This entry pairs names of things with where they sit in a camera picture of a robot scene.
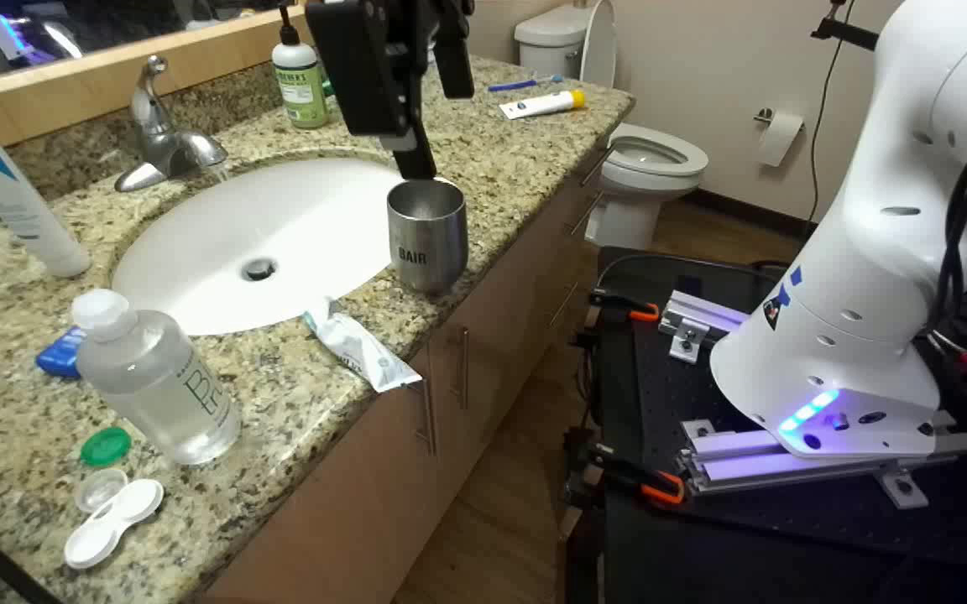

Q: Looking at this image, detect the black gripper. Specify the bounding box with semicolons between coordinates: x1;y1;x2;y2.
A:
305;0;473;180

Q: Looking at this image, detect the chrome sink faucet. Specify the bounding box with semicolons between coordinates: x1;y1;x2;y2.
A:
115;55;229;191

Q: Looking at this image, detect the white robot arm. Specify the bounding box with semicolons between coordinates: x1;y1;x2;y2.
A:
305;0;967;461

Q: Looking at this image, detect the stainless steel cup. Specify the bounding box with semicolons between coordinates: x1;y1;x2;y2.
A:
386;180;468;296

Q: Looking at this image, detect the green soap dispenser bottle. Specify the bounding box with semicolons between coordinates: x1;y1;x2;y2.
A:
273;10;329;131

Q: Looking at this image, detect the white oval sink basin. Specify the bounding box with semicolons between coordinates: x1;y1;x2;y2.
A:
115;157;398;337

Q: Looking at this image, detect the white yellow-capped tube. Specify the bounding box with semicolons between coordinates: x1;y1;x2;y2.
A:
501;88;587;122

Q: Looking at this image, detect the squeezed toothpaste tube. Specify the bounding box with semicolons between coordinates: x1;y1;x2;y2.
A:
302;312;418;391

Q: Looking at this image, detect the white toilet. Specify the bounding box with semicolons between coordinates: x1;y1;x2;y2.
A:
512;0;708;248

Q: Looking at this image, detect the clear solution bottle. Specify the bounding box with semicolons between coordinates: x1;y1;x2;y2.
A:
71;289;241;468

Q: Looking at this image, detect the toilet paper roll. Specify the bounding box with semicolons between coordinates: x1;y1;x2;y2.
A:
754;107;806;169

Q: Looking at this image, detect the wooden vanity cabinet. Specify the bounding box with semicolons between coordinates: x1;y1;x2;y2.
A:
202;103;629;604

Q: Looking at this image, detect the wood framed mirror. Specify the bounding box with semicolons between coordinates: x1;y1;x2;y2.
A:
0;0;302;145

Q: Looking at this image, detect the blue small box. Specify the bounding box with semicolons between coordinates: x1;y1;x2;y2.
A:
37;330;84;379

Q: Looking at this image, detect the green contact lens cap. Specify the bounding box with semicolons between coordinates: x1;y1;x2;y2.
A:
78;425;132;469

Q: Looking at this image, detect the black robot cart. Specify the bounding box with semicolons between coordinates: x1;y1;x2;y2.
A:
564;248;967;604

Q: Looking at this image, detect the white blue lotion tube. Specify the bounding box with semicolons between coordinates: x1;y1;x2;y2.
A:
0;149;92;280

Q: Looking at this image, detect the clear lens case lid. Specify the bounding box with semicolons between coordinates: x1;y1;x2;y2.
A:
74;468;128;515

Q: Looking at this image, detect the white contact lens case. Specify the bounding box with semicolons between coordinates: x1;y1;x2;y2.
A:
62;481;165;569

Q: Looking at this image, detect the orange handled clamp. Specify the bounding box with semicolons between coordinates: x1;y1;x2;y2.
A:
564;430;685;506
587;289;661;324

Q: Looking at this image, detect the orange handled clamp lower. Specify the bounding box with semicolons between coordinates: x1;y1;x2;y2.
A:
564;430;685;506

